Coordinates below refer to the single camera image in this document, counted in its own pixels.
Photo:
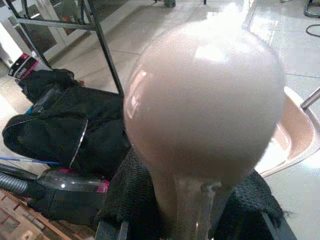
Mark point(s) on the large black bag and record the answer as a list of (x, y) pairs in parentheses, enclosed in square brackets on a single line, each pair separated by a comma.
[(62, 125)]

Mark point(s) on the red black cardboard box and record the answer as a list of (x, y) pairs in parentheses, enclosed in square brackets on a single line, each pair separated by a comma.
[(25, 66)]

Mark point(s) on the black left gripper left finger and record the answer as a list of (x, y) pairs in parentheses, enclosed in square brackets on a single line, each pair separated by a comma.
[(130, 200)]

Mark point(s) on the beige broom with round knob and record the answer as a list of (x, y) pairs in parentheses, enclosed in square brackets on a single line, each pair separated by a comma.
[(205, 112)]

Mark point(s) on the brown wooden slatted rack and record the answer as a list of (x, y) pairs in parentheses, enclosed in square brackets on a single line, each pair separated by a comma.
[(22, 220)]

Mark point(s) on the black pink vacuum cleaner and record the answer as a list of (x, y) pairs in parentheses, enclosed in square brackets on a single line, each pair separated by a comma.
[(65, 195)]

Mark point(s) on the black-framed table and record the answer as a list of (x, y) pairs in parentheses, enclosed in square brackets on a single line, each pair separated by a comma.
[(105, 50)]

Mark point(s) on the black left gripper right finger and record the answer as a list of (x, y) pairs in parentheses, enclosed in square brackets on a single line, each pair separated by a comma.
[(255, 215)]

